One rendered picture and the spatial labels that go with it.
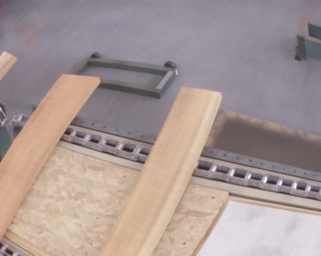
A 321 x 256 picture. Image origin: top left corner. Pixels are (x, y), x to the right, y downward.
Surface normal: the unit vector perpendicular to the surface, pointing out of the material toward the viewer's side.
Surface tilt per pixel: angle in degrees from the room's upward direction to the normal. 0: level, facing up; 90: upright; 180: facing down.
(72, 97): 0
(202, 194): 0
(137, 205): 0
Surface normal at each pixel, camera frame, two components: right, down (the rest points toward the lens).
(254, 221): -0.18, -0.70
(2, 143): 0.88, 0.20
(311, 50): -0.45, 0.68
